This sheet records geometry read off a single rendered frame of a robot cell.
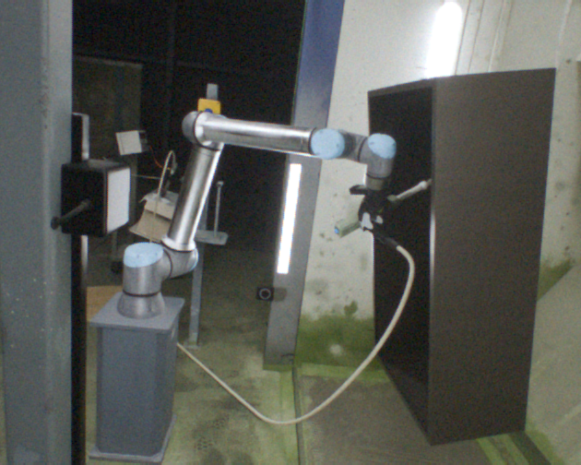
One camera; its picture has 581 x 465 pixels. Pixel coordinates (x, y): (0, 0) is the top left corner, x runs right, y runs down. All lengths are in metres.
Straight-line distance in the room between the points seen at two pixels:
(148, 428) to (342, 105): 1.79
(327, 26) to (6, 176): 2.07
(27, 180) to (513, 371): 1.52
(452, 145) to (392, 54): 1.20
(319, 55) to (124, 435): 1.99
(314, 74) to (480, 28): 0.88
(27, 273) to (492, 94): 1.19
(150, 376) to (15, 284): 1.44
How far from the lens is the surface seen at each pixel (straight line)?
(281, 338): 2.62
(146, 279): 1.78
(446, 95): 1.28
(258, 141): 1.42
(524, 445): 2.57
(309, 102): 2.33
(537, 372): 2.69
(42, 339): 0.49
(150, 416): 1.99
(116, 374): 1.91
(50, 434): 0.55
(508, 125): 1.37
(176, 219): 1.83
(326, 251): 2.43
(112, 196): 0.46
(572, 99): 2.82
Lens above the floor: 1.45
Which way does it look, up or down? 14 degrees down
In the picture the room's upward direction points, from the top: 7 degrees clockwise
